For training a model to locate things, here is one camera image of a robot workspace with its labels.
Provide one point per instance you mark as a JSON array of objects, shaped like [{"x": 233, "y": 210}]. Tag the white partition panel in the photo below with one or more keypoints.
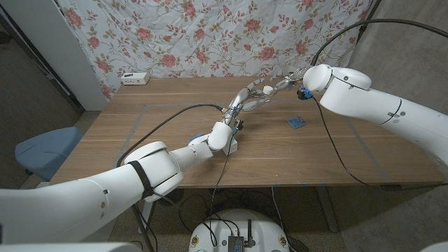
[{"x": 49, "y": 35}]

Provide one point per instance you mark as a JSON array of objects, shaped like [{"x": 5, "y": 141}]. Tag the white table leg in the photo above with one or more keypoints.
[{"x": 145, "y": 217}]

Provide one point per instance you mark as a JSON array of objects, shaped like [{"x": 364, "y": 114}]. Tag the clear white-capped medicine bottle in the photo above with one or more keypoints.
[{"x": 267, "y": 90}]

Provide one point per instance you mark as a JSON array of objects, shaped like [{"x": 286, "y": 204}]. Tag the floral backdrop cloth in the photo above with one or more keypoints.
[{"x": 224, "y": 35}]

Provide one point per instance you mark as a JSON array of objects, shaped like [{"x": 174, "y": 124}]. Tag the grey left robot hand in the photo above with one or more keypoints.
[{"x": 241, "y": 99}]

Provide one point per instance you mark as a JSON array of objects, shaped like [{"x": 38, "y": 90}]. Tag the black module with antenna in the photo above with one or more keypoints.
[{"x": 235, "y": 242}]

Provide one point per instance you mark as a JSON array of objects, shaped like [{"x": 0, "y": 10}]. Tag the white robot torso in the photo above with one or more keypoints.
[{"x": 210, "y": 227}]

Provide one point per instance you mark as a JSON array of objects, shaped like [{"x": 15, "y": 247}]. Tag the black power adapter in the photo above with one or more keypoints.
[{"x": 297, "y": 245}]

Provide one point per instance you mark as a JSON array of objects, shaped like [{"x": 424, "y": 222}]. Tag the white power strip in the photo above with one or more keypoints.
[{"x": 134, "y": 78}]

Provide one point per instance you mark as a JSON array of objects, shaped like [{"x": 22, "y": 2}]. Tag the black backdrop pole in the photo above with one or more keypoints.
[{"x": 367, "y": 17}]

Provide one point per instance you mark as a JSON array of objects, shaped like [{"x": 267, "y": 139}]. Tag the blue packet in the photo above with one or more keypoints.
[
  {"x": 296, "y": 122},
  {"x": 197, "y": 136}
]

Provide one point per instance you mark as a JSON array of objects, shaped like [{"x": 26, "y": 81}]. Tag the round black floor base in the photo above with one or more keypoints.
[{"x": 173, "y": 196}]

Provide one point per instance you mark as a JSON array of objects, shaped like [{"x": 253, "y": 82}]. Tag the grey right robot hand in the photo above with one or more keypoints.
[{"x": 292, "y": 78}]

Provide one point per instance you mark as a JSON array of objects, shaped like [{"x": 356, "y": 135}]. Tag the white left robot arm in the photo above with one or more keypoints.
[{"x": 70, "y": 210}]

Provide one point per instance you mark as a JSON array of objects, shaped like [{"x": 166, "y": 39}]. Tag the blue padded stool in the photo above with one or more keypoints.
[{"x": 45, "y": 150}]

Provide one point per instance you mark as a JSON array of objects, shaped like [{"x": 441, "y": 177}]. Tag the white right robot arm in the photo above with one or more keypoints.
[{"x": 378, "y": 105}]

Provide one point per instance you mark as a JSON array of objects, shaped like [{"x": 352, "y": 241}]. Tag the grey table leg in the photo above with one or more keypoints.
[{"x": 329, "y": 213}]

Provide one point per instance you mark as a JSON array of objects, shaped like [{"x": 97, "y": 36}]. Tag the white cube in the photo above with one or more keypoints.
[{"x": 232, "y": 146}]

